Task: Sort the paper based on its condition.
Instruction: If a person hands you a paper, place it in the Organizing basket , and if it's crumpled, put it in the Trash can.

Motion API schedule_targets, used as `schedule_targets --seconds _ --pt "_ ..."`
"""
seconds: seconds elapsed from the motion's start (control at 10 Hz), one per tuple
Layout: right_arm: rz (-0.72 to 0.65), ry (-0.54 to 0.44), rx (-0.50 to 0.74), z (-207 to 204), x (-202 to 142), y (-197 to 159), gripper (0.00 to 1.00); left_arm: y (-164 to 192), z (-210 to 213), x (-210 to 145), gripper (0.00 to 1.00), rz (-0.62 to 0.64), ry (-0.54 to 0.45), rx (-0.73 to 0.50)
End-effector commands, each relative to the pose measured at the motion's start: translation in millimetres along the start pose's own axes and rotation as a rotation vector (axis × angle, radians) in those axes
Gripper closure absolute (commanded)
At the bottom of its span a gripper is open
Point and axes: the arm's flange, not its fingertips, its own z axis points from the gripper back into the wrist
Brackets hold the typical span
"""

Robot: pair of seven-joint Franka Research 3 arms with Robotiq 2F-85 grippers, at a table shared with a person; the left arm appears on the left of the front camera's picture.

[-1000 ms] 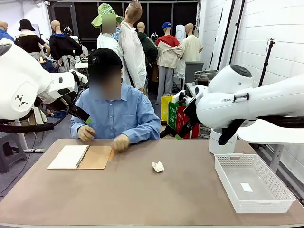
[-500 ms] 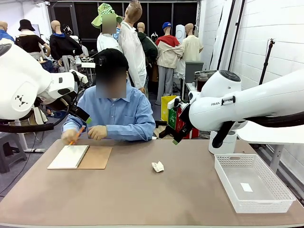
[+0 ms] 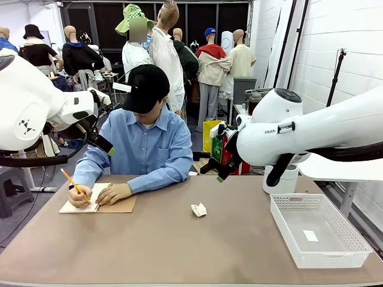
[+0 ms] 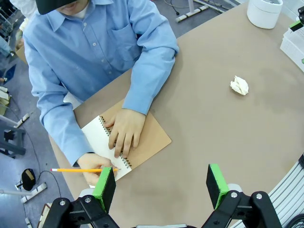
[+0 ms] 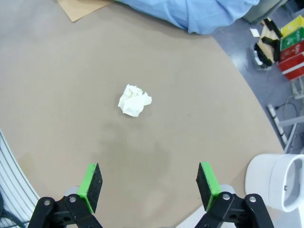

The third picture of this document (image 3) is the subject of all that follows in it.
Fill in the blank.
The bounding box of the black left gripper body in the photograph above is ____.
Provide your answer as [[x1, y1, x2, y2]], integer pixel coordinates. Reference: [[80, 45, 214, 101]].
[[86, 133, 114, 154]]

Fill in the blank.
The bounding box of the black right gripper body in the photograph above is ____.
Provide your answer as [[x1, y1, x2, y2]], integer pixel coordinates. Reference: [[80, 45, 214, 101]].
[[224, 136, 244, 172]]

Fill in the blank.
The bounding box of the white paper ball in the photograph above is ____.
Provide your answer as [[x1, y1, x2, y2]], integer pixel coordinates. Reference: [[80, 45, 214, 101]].
[[190, 202, 208, 218]]

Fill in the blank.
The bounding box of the yellow pencil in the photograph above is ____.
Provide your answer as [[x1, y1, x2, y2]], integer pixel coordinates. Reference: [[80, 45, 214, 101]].
[[60, 168, 93, 205]]

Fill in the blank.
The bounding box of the spiral notebook kraft cover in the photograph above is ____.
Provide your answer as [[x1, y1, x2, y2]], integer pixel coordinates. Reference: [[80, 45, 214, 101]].
[[59, 182, 138, 214]]

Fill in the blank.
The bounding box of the person's left forearm blue sleeve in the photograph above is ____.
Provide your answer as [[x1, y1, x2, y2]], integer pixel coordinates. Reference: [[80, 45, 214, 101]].
[[125, 163, 194, 194]]

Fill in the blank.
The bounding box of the person's right forearm blue sleeve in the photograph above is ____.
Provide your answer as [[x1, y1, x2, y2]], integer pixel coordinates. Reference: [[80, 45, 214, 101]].
[[71, 146, 112, 188]]

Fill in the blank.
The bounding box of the person's left hand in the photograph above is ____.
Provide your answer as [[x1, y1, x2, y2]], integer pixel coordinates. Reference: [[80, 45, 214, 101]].
[[95, 182, 133, 206]]

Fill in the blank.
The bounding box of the person's right hand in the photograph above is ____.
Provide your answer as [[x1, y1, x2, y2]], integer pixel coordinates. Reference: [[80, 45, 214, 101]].
[[68, 184, 93, 209]]

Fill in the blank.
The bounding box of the red bag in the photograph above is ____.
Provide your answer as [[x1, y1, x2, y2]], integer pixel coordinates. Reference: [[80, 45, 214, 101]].
[[221, 143, 252, 176]]

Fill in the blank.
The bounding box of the green bag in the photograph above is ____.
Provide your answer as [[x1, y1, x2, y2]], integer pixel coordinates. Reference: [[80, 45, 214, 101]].
[[211, 136, 228, 164]]

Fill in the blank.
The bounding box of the black floor stand base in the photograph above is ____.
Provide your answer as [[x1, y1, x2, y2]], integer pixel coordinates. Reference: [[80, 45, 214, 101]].
[[193, 151, 224, 175]]

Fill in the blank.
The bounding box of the yellow bag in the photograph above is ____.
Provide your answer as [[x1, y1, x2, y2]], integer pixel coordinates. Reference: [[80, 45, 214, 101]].
[[202, 120, 224, 155]]

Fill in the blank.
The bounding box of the person torso blue shirt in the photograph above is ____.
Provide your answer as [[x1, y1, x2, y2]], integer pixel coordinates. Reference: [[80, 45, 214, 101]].
[[98, 104, 194, 177]]

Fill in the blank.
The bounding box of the glass jar dark liquid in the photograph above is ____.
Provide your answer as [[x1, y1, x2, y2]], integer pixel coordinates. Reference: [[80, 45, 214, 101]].
[[247, 92, 264, 116]]

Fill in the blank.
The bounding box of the white rectangular block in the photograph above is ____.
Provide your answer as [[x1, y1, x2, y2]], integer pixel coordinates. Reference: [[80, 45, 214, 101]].
[[113, 82, 133, 93]]

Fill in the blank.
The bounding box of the white round lidded bin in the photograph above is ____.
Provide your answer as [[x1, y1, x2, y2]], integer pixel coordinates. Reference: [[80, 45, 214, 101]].
[[262, 163, 300, 195]]

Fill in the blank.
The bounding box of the grey cabinet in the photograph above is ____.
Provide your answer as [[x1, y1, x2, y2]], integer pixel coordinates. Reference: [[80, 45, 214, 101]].
[[232, 77, 257, 105]]

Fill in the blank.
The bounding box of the black baseball cap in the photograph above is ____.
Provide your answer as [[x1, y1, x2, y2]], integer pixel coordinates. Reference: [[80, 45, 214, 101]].
[[121, 64, 171, 114]]

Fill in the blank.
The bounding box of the white desk leg foot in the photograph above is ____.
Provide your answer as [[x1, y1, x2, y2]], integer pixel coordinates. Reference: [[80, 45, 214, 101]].
[[17, 149, 57, 193]]

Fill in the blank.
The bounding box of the mannequin blue cap red jacket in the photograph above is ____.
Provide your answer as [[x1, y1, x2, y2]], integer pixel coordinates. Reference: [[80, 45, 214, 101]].
[[194, 28, 233, 133]]

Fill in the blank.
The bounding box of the mannequin in black jacket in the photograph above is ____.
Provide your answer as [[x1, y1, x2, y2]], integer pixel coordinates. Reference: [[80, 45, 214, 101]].
[[62, 25, 105, 90]]

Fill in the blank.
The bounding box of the figure green checked hat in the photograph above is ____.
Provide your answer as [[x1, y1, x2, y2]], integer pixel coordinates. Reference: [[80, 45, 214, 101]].
[[115, 3, 156, 81]]

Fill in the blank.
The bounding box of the mannequin in cream shirt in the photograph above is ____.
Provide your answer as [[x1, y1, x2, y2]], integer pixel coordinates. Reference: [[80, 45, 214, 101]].
[[228, 29, 257, 79]]

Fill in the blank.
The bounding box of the grey step stool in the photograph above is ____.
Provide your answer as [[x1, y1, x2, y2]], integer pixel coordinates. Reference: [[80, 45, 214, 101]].
[[0, 167, 35, 219]]

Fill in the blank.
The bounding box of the mannequin dark green hoodie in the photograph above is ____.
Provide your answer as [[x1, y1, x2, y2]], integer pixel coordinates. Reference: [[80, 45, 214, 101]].
[[172, 28, 200, 104]]

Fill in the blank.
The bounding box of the white side table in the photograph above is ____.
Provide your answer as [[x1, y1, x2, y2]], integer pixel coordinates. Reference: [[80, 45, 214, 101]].
[[299, 152, 383, 219]]

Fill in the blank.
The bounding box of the white rectangular paper slip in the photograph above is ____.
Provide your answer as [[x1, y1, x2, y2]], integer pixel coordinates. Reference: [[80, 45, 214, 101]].
[[302, 229, 320, 243]]

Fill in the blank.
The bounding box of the tall mannequin white shirt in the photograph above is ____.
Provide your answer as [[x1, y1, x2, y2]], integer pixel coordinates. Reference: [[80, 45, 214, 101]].
[[148, 0, 186, 118]]

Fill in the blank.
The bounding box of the mannequin black hat black top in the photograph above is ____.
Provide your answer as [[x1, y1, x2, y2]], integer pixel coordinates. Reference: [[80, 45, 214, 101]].
[[19, 23, 64, 77]]

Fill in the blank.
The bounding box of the white oval device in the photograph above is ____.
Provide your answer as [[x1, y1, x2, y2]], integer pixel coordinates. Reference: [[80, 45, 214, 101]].
[[221, 30, 235, 50]]

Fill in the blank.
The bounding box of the black tripod stand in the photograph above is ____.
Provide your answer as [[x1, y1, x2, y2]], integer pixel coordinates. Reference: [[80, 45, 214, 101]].
[[326, 48, 347, 108]]

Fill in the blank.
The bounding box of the mannequin in blue shirt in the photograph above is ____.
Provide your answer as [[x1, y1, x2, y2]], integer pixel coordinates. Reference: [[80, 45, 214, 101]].
[[0, 26, 19, 56]]

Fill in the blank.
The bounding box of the white perforated plastic basket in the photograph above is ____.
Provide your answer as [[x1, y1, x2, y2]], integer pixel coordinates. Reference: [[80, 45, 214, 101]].
[[269, 193, 373, 269]]

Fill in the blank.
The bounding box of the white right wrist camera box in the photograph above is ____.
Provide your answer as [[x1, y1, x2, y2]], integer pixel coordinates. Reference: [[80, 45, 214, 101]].
[[209, 121, 231, 139]]

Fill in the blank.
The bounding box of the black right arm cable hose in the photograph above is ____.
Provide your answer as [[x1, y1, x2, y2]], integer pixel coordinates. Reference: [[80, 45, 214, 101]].
[[265, 140, 383, 188]]

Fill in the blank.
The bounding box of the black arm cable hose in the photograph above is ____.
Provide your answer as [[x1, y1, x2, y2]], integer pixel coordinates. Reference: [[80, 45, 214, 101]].
[[265, 140, 383, 188], [0, 118, 101, 168]]

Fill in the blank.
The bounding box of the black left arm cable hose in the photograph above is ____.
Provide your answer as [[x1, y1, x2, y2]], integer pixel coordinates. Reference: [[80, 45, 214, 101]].
[[0, 118, 101, 168]]

